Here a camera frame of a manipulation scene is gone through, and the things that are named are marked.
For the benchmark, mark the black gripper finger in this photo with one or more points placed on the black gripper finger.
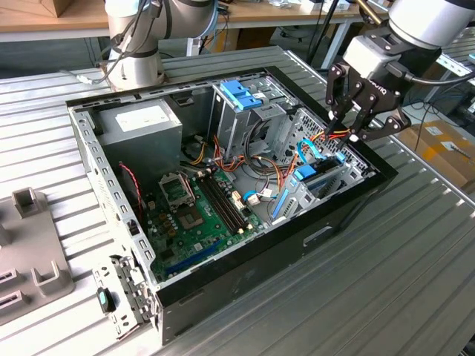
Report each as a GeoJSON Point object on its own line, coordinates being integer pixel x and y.
{"type": "Point", "coordinates": [346, 103]}
{"type": "Point", "coordinates": [364, 113]}

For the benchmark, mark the hard disk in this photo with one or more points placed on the hard disk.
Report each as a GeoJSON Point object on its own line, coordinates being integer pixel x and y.
{"type": "Point", "coordinates": [306, 173]}

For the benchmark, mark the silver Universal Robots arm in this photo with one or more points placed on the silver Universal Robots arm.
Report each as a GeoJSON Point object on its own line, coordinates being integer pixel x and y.
{"type": "Point", "coordinates": [426, 18]}

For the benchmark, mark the grey metal disk bay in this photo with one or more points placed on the grey metal disk bay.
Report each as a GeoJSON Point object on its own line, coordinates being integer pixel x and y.
{"type": "Point", "coordinates": [302, 198]}

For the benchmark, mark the black tripod stand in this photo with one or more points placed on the black tripod stand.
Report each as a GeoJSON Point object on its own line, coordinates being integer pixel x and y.
{"type": "Point", "coordinates": [323, 31]}

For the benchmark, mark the cardboard box with white label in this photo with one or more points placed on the cardboard box with white label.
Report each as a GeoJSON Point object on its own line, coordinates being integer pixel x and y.
{"type": "Point", "coordinates": [438, 155]}

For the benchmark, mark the black office chair base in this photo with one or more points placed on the black office chair base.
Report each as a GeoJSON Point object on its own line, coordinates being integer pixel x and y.
{"type": "Point", "coordinates": [293, 33]}

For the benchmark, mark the brown cardboard box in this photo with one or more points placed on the brown cardboard box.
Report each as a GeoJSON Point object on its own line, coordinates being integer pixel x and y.
{"type": "Point", "coordinates": [70, 6]}
{"type": "Point", "coordinates": [256, 39]}

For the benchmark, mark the grey metal drive cage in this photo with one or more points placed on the grey metal drive cage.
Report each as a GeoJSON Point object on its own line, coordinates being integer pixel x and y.
{"type": "Point", "coordinates": [237, 126]}

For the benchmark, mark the wooden top desk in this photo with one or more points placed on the wooden top desk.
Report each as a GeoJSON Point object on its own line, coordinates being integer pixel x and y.
{"type": "Point", "coordinates": [55, 20]}
{"type": "Point", "coordinates": [267, 14]}

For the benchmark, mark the cream board connector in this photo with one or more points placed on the cream board connector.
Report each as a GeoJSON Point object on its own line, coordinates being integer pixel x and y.
{"type": "Point", "coordinates": [237, 200]}

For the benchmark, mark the black RAM slot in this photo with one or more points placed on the black RAM slot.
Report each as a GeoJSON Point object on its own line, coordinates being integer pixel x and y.
{"type": "Point", "coordinates": [221, 204]}
{"type": "Point", "coordinates": [230, 200]}
{"type": "Point", "coordinates": [225, 202]}
{"type": "Point", "coordinates": [216, 206]}

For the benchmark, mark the open black PC case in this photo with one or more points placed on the open black PC case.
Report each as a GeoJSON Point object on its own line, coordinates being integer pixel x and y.
{"type": "Point", "coordinates": [259, 274]}

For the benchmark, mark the green motherboard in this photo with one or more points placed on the green motherboard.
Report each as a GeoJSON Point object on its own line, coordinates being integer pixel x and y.
{"type": "Point", "coordinates": [208, 237]}

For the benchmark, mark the grey power supply unit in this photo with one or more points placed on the grey power supply unit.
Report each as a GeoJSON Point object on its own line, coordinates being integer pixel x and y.
{"type": "Point", "coordinates": [141, 148]}

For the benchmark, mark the blue expansion slot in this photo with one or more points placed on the blue expansion slot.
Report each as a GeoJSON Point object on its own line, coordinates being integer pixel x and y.
{"type": "Point", "coordinates": [193, 258]}

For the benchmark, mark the grey parts rack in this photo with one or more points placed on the grey parts rack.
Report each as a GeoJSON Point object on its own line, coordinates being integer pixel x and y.
{"type": "Point", "coordinates": [29, 252]}

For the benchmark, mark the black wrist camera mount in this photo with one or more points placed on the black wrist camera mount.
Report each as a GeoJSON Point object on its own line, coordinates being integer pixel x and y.
{"type": "Point", "coordinates": [382, 41]}

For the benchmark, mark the blue plastic bay bracket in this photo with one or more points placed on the blue plastic bay bracket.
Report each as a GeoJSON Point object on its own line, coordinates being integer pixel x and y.
{"type": "Point", "coordinates": [237, 94]}

